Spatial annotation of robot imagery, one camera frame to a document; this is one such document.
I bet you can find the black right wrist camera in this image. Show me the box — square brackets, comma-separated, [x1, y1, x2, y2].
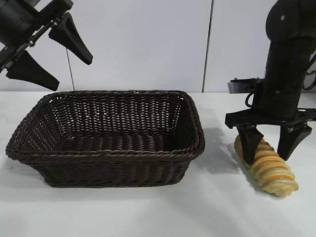
[227, 78, 266, 95]

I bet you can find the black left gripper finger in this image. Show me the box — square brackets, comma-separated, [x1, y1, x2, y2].
[5, 51, 60, 91]
[48, 11, 94, 66]

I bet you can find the short black camera cable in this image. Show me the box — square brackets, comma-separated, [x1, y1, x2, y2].
[243, 92, 255, 109]

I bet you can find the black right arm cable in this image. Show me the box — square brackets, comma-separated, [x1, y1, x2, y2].
[303, 48, 316, 92]

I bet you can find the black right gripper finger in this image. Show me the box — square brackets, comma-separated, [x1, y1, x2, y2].
[277, 125, 313, 161]
[237, 124, 265, 165]

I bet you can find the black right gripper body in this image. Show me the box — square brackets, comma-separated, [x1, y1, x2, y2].
[224, 36, 316, 130]

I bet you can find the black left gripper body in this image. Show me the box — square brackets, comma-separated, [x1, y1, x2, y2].
[0, 0, 75, 73]

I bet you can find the long twisted bread loaf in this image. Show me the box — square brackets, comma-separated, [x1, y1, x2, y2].
[234, 134, 300, 198]

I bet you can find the dark brown wicker basket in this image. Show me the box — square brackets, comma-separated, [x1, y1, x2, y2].
[5, 89, 206, 190]

